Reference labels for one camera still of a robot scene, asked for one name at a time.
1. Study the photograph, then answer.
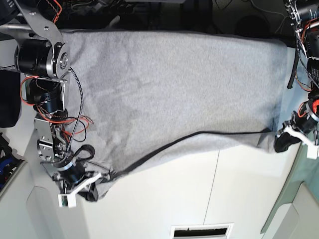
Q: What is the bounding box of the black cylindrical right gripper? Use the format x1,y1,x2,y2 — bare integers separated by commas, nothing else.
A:
53,160,99,202

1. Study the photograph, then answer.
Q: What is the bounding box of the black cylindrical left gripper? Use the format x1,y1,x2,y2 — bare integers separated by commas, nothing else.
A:
274,99,319,153

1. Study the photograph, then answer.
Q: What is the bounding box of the grey t-shirt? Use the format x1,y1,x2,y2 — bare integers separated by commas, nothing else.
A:
62,30,288,198

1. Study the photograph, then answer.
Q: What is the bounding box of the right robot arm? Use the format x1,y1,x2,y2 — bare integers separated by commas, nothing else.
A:
0,0,102,208

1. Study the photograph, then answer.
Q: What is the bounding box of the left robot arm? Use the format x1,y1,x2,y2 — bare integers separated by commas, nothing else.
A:
274,0,319,160

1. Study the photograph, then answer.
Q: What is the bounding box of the white slotted vent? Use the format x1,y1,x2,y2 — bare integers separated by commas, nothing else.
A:
170,223,234,239

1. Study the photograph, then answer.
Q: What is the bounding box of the black bag at table edge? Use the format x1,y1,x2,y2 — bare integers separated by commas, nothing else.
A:
0,70,21,128

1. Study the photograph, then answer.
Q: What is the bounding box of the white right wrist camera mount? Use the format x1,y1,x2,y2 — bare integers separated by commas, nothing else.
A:
58,172,102,208

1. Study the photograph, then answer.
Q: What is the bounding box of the blue and black cable bundle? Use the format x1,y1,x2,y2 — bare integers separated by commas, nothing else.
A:
0,133,23,190

